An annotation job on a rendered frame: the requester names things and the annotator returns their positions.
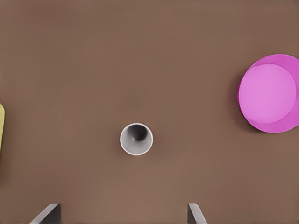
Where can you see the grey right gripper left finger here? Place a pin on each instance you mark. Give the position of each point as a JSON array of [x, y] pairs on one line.
[[50, 214]]

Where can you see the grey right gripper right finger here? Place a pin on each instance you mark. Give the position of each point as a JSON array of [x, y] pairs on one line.
[[195, 214]]

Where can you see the white IKEA cup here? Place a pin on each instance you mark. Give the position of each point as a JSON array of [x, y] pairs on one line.
[[136, 139]]

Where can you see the yellow tray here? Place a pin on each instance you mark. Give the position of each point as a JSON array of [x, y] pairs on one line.
[[1, 130]]

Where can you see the pink round plate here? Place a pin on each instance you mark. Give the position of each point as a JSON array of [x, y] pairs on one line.
[[268, 93]]

